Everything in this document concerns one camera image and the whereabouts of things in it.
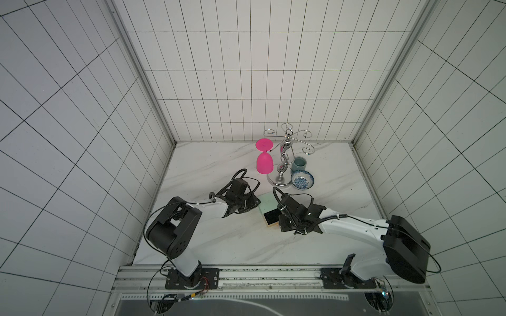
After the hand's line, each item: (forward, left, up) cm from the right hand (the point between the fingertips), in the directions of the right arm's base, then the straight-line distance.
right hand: (279, 218), depth 85 cm
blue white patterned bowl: (+22, -12, -2) cm, 26 cm away
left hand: (+6, +10, -1) cm, 12 cm away
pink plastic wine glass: (+19, +8, +16) cm, 26 cm away
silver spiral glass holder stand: (+23, -1, -5) cm, 24 cm away
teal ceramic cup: (+31, -11, 0) cm, 33 cm away
